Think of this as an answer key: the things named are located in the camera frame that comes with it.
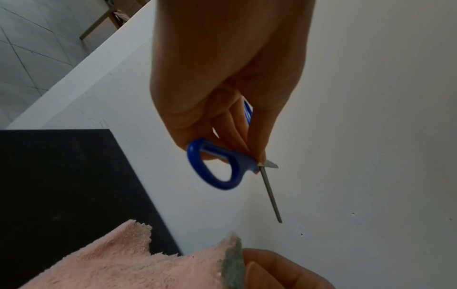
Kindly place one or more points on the person's right hand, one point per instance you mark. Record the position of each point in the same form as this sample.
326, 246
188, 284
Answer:
285, 273

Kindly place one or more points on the pink fluffy cloth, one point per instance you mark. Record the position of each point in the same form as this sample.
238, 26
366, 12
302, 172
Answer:
142, 265

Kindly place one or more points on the person's left hand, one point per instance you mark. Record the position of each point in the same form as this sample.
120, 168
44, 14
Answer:
221, 56

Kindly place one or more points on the black mat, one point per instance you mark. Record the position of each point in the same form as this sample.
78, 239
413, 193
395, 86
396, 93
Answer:
64, 180

